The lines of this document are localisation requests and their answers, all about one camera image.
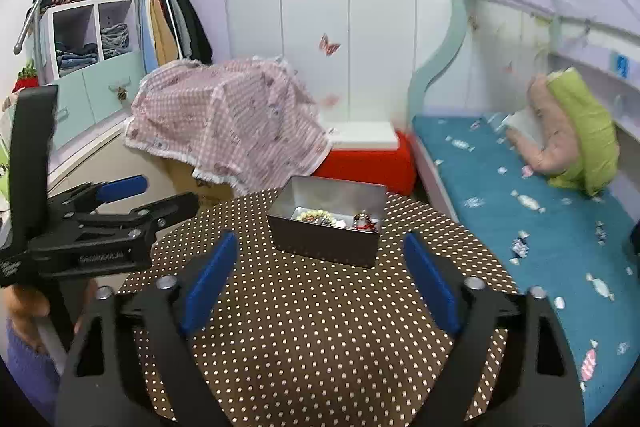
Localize blue candy-print mattress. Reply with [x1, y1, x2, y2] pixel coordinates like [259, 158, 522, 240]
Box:
[412, 114, 640, 425]

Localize pink padded jacket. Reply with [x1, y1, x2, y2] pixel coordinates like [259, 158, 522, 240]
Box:
[505, 74, 583, 175]

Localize person's left forearm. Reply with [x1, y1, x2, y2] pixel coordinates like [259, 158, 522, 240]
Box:
[5, 322, 61, 413]

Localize lavender wall shelf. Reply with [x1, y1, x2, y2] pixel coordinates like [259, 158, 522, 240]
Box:
[550, 14, 640, 158]

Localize row of hanging clothes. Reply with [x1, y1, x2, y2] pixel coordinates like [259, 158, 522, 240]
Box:
[134, 0, 213, 75]

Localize light folded jeans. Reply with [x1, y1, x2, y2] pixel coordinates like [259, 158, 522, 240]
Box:
[100, 23, 130, 58]

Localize person's left hand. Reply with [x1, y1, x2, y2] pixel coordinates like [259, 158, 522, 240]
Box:
[9, 279, 97, 350]

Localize pink checked cloth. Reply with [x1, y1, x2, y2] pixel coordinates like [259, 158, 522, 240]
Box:
[124, 56, 332, 196]

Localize brown polka-dot tablecloth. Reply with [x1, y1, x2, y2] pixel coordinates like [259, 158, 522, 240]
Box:
[117, 188, 521, 427]

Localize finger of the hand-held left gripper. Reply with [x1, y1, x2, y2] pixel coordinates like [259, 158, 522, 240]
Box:
[47, 175, 150, 214]
[65, 192, 201, 240]

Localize pile of bead bracelets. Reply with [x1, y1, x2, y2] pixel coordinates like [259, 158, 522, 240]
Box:
[292, 207, 383, 233]

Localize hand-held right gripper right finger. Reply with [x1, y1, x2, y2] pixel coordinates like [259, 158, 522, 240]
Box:
[402, 233, 585, 427]

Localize stack of folded jeans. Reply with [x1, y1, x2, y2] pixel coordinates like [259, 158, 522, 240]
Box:
[55, 42, 99, 70]

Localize red strawberry plush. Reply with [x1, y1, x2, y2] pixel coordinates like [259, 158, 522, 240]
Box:
[12, 59, 40, 92]

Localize metal tin box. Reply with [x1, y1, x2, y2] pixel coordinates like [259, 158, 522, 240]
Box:
[266, 176, 388, 269]

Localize cardboard box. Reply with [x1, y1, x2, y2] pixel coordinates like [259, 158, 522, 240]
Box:
[162, 157, 236, 210]

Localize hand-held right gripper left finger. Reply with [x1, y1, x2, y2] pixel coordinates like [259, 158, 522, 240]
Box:
[57, 232, 238, 427]

